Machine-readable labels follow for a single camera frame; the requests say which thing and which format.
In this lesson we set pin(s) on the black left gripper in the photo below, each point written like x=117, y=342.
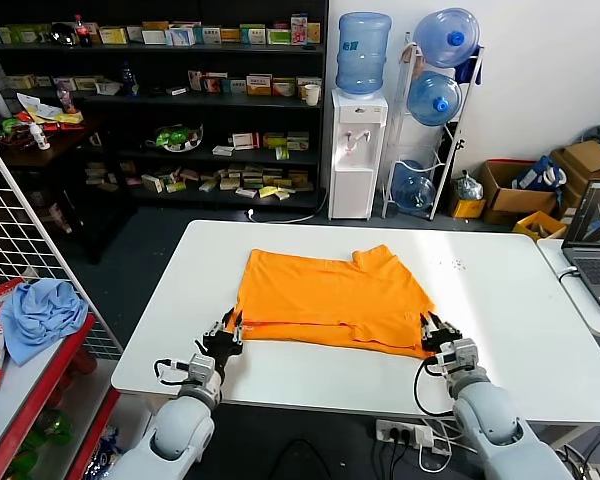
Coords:
x=222, y=346

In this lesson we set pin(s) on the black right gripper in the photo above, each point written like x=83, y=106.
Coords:
x=435, y=345

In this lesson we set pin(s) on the orange t-shirt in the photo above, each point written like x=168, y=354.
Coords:
x=330, y=300

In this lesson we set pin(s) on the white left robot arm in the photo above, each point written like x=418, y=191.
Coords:
x=180, y=430

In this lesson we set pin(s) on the white power strip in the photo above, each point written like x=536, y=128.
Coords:
x=410, y=434

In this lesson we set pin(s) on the small yellow box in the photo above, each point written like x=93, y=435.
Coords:
x=467, y=209

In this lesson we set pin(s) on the blue water cooler jug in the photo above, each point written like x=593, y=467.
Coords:
x=362, y=55
x=445, y=37
x=432, y=100
x=414, y=190

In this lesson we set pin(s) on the yellow plastic bin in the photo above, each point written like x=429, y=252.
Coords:
x=535, y=222

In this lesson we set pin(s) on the open cardboard box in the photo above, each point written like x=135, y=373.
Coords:
x=525, y=202

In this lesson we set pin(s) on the white metal jug rack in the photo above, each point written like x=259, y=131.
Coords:
x=450, y=165

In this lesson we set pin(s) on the white water dispenser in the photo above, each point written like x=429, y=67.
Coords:
x=357, y=170

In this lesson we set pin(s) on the blue bag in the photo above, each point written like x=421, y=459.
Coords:
x=537, y=175

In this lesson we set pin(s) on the red white medicine box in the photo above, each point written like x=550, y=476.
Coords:
x=245, y=141

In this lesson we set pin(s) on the light blue crumpled cloth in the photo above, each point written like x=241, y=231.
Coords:
x=40, y=315

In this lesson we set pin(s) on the bowl of green packets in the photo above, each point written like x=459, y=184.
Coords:
x=175, y=139

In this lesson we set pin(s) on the white red-edged rack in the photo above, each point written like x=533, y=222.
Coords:
x=35, y=369

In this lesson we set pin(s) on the green plastic bottle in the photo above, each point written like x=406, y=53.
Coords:
x=55, y=427

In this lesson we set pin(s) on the red snack bag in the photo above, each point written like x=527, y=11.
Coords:
x=7, y=295

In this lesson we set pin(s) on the closed cardboard box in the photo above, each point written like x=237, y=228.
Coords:
x=587, y=160

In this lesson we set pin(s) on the black shelving unit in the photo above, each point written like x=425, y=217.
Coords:
x=300, y=106

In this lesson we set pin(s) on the dark wooden table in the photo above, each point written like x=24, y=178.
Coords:
x=70, y=145

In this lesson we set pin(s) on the orange yellow medicine box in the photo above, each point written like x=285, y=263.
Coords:
x=259, y=86

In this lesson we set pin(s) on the white paper cup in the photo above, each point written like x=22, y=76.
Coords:
x=312, y=95

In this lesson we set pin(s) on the dark blue hanging cloth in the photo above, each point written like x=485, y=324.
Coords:
x=467, y=67

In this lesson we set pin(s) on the blue drink bottle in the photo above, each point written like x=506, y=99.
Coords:
x=128, y=80

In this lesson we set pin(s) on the white plastic bottle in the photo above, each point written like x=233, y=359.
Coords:
x=41, y=137

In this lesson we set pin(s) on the purple drink bottle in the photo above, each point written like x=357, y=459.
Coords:
x=66, y=100

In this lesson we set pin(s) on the loose paper sheets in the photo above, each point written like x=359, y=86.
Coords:
x=35, y=107

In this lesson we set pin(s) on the green white medicine box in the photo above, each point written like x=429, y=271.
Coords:
x=278, y=37

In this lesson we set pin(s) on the red green packaging pile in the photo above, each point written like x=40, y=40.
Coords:
x=10, y=127

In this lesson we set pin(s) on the tall pink medicine box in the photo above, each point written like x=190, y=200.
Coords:
x=299, y=30

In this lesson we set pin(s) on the cola bottle red cap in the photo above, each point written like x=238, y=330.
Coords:
x=83, y=32

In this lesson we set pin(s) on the shiny silver ball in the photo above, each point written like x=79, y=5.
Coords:
x=61, y=34

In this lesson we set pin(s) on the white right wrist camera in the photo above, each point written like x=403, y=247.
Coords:
x=460, y=355

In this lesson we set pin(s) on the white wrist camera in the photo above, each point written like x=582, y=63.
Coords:
x=201, y=369
x=460, y=355

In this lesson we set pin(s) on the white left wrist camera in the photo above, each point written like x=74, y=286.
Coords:
x=201, y=369

